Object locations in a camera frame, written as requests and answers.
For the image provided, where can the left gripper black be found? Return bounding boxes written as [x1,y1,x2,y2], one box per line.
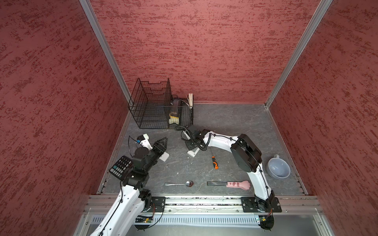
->
[144,137,168,172]

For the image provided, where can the long white remote control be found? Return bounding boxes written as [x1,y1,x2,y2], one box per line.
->
[181,131,200,157]

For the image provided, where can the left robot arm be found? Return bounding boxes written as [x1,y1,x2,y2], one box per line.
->
[92,136,168,236]

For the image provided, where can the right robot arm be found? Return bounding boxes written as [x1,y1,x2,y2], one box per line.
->
[182,126,275,212]

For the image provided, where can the small white AC remote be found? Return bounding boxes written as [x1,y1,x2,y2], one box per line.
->
[159,152,170,162]

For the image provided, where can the yellow black item in rack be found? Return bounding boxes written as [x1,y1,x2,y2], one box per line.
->
[168,99,183,125]

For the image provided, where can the orange black screwdriver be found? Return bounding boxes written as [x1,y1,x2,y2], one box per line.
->
[209,148,219,170]

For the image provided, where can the wooden sticks in rack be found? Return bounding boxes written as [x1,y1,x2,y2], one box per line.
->
[188,93,194,108]

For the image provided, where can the metal spoon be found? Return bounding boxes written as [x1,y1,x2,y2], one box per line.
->
[164,181,194,187]

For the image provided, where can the black calculator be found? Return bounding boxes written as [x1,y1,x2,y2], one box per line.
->
[109,156,133,182]

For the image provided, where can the pink cat paw tool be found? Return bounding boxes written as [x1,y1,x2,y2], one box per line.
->
[207,181,251,191]

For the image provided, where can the grey cup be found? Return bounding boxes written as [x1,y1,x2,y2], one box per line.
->
[266,154,291,180]

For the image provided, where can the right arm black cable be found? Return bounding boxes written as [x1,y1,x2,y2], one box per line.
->
[174,125,212,151]

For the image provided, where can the black wire rack organizer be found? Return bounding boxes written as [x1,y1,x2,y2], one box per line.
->
[128,78,194,129]

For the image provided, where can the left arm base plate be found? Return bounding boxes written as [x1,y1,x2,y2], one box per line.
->
[142,196,166,213]

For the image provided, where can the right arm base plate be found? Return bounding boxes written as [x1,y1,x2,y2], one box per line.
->
[241,197,282,213]

